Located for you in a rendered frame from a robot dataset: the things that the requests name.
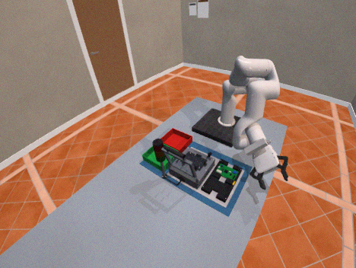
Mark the green bin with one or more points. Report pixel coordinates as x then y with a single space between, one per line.
149 157

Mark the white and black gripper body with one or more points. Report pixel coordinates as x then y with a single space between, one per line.
265 159

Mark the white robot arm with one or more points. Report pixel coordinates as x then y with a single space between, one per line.
257 93

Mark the green circuit board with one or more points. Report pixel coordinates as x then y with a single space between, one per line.
226 171

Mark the red bin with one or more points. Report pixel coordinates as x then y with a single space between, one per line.
177 140

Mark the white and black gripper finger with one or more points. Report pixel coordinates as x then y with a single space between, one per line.
258 177
283 167

